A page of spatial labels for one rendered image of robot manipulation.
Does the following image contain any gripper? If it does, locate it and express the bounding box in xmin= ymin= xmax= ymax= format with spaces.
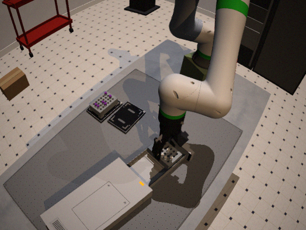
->
xmin=152 ymin=123 xmax=182 ymax=161

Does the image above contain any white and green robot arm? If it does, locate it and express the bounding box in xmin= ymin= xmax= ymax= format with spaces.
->
xmin=158 ymin=0 xmax=250 ymax=128

